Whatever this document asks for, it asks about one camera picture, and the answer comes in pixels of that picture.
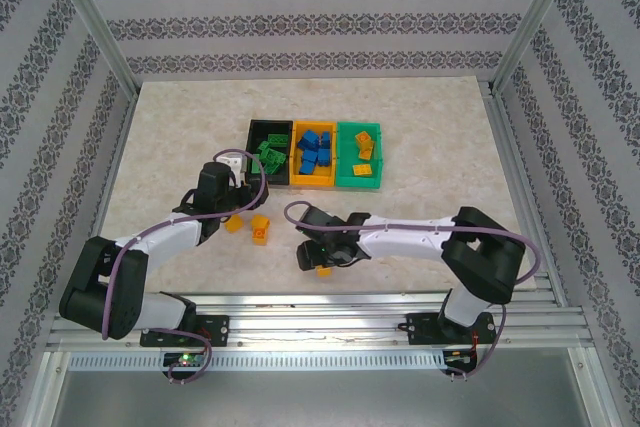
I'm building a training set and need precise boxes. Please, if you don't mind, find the black plastic bin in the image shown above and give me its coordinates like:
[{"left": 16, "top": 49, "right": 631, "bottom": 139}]
[{"left": 246, "top": 119, "right": 295, "bottom": 189}]

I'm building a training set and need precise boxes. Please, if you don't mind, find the yellow plastic bin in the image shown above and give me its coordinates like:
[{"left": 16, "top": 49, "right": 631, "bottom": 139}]
[{"left": 290, "top": 119, "right": 338, "bottom": 190}]

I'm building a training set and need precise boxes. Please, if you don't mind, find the green plastic bin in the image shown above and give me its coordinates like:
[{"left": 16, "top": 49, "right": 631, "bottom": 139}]
[{"left": 335, "top": 120, "right": 385, "bottom": 192}]

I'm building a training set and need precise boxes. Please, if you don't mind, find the circuit board with green light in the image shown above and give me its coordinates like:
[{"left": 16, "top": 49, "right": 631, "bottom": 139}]
[{"left": 164, "top": 352, "right": 206, "bottom": 368}]

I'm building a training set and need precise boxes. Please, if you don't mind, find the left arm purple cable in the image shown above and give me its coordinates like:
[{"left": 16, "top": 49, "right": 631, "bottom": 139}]
[{"left": 101, "top": 148, "right": 267, "bottom": 386}]

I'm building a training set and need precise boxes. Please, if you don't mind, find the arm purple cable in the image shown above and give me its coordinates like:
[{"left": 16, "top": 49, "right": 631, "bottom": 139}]
[
  {"left": 283, "top": 201, "right": 543, "bottom": 382},
  {"left": 101, "top": 148, "right": 267, "bottom": 386}
]

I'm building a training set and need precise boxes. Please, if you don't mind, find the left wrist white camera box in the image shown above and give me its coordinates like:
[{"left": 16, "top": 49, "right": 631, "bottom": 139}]
[{"left": 213, "top": 153, "right": 250, "bottom": 183}]

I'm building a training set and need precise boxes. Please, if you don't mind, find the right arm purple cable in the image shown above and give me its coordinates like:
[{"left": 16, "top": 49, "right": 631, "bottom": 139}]
[{"left": 283, "top": 201, "right": 543, "bottom": 382}]

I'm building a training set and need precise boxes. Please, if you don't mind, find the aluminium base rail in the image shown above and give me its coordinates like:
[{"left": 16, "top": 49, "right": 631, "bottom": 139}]
[{"left": 47, "top": 291, "right": 596, "bottom": 354}]

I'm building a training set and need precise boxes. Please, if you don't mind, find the slotted grey cable duct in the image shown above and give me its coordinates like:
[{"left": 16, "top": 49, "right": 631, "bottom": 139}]
[{"left": 67, "top": 350, "right": 448, "bottom": 371}]

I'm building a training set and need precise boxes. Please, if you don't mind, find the left aluminium side rail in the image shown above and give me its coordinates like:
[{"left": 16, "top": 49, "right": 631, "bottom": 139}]
[{"left": 67, "top": 91, "right": 141, "bottom": 311}]

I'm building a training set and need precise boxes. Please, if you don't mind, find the aluminium side rail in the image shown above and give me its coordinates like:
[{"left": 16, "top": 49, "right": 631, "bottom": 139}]
[
  {"left": 484, "top": 79, "right": 574, "bottom": 311},
  {"left": 67, "top": 91, "right": 141, "bottom": 311}
]

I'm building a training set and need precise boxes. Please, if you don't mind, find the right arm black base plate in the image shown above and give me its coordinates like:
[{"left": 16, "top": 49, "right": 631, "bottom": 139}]
[{"left": 405, "top": 311, "right": 499, "bottom": 347}]

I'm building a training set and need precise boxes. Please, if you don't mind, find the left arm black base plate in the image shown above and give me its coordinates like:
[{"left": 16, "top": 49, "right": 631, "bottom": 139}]
[{"left": 139, "top": 314, "right": 231, "bottom": 348}]

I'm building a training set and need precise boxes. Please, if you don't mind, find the right aluminium side rail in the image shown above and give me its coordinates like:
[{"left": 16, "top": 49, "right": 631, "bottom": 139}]
[{"left": 484, "top": 79, "right": 574, "bottom": 311}]

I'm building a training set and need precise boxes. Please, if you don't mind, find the left aluminium frame post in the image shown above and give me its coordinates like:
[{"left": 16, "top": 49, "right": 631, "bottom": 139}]
[{"left": 41, "top": 0, "right": 142, "bottom": 97}]

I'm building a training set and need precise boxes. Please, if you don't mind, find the aluminium frame post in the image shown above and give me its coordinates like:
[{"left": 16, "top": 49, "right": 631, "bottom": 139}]
[
  {"left": 41, "top": 0, "right": 142, "bottom": 97},
  {"left": 489, "top": 0, "right": 586, "bottom": 96}
]

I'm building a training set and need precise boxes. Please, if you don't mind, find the right aluminium frame post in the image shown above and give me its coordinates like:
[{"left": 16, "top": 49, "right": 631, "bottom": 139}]
[{"left": 489, "top": 0, "right": 586, "bottom": 96}]

